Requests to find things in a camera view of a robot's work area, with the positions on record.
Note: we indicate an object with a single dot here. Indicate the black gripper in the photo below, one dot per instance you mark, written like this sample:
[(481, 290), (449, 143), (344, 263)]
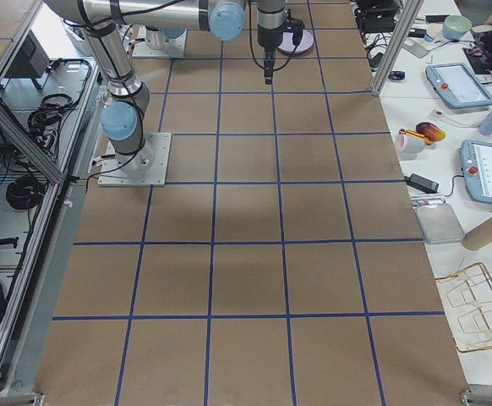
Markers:
[(266, 37)]

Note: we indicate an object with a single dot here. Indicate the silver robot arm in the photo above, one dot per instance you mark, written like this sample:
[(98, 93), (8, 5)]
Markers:
[(157, 38), (99, 20)]

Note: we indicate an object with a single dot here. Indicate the lilac plate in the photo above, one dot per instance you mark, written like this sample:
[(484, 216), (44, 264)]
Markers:
[(287, 47)]

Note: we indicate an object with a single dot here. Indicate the paper coffee cup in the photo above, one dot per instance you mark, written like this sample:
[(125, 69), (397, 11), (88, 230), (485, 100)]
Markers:
[(433, 33)]

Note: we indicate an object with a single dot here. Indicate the small blue black device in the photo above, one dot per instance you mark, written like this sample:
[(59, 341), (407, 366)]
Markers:
[(397, 76)]

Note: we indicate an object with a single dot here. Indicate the black power adapter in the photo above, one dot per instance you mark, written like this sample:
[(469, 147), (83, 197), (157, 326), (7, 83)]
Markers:
[(421, 183)]

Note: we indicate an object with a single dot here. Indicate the far blue teach pendant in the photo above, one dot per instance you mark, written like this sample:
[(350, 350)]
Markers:
[(457, 85)]

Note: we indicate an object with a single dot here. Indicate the blue teach pendant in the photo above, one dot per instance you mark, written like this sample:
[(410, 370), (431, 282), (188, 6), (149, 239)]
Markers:
[(457, 85), (476, 159)]

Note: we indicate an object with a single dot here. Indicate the green bowl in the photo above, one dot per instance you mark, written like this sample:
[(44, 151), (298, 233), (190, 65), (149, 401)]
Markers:
[(455, 27)]

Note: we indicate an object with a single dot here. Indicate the metal tin box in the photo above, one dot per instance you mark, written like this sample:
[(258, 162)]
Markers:
[(437, 219)]

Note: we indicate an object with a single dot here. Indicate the grey control box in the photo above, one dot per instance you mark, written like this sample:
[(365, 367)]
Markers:
[(30, 62)]

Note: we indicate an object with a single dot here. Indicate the near blue teach pendant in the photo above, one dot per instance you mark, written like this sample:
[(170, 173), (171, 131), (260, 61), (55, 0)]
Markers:
[(476, 159)]

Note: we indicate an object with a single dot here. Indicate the cardboard tube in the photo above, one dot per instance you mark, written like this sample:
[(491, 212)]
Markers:
[(478, 237)]

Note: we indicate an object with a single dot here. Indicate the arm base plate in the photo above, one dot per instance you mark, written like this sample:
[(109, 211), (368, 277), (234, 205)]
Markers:
[(175, 49), (149, 167)]

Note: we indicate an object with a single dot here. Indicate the aluminium frame post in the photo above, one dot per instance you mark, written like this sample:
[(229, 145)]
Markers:
[(399, 35)]

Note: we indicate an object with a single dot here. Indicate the gold wire rack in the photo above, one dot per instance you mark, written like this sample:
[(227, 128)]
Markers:
[(467, 299)]

